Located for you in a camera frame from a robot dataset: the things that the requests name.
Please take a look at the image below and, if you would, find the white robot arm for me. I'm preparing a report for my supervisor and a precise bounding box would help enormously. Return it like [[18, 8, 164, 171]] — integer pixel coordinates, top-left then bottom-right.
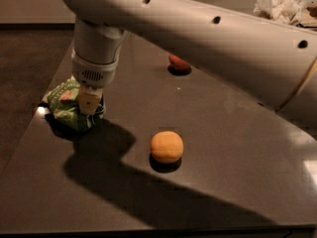
[[62, 0, 317, 135]]

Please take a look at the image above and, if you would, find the orange fruit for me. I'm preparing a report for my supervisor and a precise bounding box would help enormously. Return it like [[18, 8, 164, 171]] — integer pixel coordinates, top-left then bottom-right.
[[151, 131, 184, 164]]

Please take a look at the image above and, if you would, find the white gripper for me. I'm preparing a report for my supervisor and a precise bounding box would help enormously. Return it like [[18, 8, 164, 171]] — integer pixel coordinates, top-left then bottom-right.
[[71, 51, 118, 115]]

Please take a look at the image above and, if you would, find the red apple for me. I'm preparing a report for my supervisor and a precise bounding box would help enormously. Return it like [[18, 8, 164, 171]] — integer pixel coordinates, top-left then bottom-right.
[[168, 54, 191, 72]]

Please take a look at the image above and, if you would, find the green jalapeno chip bag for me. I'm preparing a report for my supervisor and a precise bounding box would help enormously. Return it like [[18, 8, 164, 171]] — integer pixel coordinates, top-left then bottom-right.
[[43, 76, 106, 132]]

